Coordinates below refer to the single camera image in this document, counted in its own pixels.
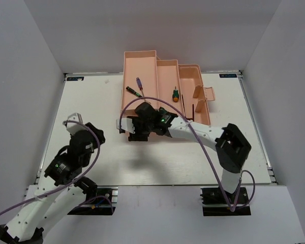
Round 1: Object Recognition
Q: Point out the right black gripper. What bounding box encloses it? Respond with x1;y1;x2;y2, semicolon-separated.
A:
129;116;154;142

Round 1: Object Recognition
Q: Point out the black green precision screwdriver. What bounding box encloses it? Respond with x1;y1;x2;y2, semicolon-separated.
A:
126;86;142;98

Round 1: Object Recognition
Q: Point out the blue handled screwdriver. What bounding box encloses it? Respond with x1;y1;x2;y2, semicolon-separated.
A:
136;77;145;97

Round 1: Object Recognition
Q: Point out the green orange stubby screwdriver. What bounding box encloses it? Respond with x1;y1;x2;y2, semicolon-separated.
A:
172;86;179;103

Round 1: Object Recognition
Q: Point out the large dark hex key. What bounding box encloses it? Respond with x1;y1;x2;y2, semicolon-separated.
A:
189;104;195;121

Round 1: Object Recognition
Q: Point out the pink plastic toolbox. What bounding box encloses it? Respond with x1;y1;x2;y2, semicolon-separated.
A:
121;50;215;125

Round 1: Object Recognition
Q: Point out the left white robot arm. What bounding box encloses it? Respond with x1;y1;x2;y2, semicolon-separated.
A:
0;120;106;243

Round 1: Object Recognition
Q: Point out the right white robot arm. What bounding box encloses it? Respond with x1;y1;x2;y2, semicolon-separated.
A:
121;102;252;203

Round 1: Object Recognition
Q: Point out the left blue table label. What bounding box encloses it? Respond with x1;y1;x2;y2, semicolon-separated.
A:
67;77;84;81

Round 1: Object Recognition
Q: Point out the blue table label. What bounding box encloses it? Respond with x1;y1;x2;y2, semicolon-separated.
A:
67;77;84;81
219;73;237;78

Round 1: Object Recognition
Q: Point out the right blue table label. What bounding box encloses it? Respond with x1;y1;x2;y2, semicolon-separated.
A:
219;73;237;78

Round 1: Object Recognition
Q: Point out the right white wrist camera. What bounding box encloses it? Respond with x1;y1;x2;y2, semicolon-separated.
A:
116;118;135;134

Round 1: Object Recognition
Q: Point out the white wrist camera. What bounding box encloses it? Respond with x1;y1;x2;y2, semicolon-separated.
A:
63;112;85;135
116;118;135;134

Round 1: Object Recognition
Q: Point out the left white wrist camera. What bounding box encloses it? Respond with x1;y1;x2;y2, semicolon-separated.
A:
63;112;85;135

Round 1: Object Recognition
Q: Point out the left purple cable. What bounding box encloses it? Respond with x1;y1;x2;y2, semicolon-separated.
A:
0;120;115;223

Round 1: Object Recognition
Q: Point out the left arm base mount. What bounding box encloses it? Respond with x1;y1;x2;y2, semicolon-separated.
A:
68;187;118;216

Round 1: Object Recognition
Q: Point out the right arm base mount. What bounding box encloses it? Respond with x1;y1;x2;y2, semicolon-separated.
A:
200;187;251;217

